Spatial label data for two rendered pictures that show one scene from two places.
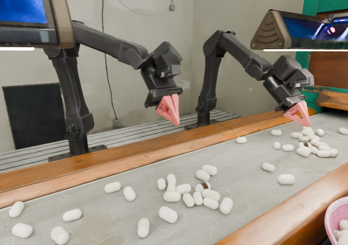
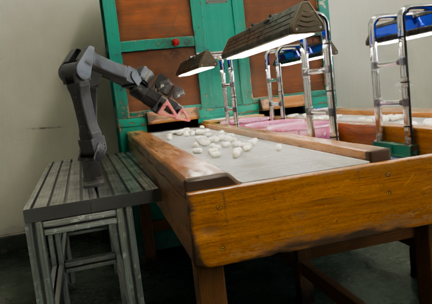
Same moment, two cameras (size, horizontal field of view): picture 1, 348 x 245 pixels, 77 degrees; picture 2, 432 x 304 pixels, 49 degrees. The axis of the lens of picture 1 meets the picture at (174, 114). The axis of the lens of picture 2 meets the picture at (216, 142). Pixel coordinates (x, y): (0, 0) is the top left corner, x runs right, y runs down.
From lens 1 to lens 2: 1.75 m
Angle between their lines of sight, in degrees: 70
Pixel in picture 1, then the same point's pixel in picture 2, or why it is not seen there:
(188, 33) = not seen: outside the picture
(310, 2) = (114, 43)
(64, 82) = (87, 103)
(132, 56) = (135, 76)
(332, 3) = (132, 45)
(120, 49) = (127, 72)
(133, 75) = not seen: outside the picture
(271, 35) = (210, 60)
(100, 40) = (112, 65)
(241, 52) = not seen: hidden behind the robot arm
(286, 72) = (169, 89)
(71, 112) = (96, 130)
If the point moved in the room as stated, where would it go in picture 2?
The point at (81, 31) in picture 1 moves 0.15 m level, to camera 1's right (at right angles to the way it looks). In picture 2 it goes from (99, 58) to (121, 59)
